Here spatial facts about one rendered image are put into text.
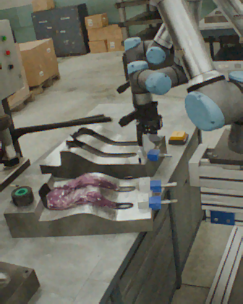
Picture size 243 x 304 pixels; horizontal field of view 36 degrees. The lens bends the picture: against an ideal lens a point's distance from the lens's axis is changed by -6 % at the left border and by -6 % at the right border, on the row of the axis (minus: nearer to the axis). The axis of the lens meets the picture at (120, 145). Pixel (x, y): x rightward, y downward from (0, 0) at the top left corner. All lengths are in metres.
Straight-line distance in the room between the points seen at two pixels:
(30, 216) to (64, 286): 0.30
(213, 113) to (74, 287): 0.62
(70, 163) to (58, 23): 7.13
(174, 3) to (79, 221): 0.74
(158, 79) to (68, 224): 0.56
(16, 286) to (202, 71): 0.77
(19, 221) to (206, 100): 0.74
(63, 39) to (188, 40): 7.66
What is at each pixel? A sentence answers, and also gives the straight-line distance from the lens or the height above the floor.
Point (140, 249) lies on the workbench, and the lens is 1.51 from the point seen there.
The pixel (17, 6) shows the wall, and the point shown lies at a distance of 9.87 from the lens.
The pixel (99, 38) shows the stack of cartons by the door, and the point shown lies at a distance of 8.38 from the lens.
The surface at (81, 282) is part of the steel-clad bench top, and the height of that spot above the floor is 0.80.
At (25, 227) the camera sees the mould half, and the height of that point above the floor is 0.85.
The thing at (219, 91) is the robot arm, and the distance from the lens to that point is 1.04.
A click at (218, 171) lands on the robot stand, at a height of 0.97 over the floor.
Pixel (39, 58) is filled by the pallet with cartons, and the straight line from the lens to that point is 6.25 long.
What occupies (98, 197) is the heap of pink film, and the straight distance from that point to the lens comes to 1.32.
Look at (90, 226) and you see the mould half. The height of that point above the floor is 0.84.
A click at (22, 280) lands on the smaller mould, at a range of 1.12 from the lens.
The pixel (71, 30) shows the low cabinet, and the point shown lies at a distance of 8.52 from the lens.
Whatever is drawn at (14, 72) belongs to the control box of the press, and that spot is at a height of 1.18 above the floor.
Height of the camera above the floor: 1.59
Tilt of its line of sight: 25 degrees down
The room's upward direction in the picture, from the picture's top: 10 degrees counter-clockwise
